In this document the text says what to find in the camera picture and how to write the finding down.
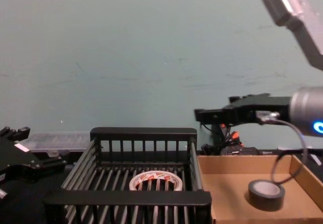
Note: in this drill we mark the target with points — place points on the silver tape roll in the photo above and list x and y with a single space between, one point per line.
262 200

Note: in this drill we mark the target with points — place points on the shallow brown cardboard tray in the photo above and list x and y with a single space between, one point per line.
227 183

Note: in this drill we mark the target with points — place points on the white tape roll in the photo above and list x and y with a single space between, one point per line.
141 177

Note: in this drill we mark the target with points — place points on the black rack with steel bars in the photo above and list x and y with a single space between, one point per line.
141 198

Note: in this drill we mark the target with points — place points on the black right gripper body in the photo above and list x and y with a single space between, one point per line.
267 109

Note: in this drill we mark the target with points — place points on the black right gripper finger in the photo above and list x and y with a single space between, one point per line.
248 98
214 115

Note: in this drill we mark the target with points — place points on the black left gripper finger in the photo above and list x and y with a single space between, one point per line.
54 163
17 132

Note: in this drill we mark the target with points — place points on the clear plastic case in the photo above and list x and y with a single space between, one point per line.
60 142

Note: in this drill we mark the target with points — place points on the small white plastic piece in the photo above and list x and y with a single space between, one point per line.
316 159

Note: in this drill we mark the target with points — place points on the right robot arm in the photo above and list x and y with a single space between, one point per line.
305 110

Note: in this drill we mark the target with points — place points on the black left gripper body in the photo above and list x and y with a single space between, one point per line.
17 162

